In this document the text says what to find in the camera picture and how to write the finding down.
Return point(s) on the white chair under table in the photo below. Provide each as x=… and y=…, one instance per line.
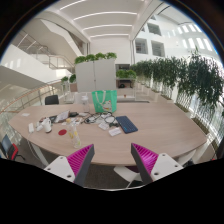
x=133, y=178

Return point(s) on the dark blue keyboard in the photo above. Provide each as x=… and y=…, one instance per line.
x=126, y=124

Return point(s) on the white cup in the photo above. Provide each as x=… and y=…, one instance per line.
x=47, y=125

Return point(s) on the green tote bag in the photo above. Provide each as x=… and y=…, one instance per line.
x=105, y=100

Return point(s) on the white remote device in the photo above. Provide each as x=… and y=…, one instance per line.
x=31, y=128

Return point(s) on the red and black chair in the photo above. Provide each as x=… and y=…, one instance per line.
x=9, y=149

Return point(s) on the row of green trees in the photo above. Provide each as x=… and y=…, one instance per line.
x=192, y=75

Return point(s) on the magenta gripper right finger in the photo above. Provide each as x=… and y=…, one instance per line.
x=153, y=166

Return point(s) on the white cabinet with plants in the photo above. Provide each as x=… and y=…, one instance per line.
x=95, y=72

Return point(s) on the clear plastic water bottle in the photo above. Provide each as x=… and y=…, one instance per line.
x=73, y=133

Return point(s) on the red round coaster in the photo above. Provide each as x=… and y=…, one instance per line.
x=62, y=132

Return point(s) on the black office chair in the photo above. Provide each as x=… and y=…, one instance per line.
x=52, y=100

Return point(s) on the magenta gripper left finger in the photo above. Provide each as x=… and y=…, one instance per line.
x=74, y=167

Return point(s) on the white papers stack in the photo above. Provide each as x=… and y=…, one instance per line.
x=62, y=116

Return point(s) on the white small box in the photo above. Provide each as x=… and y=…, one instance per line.
x=115, y=131

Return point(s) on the clear bottle with white cap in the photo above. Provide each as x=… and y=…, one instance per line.
x=85, y=103

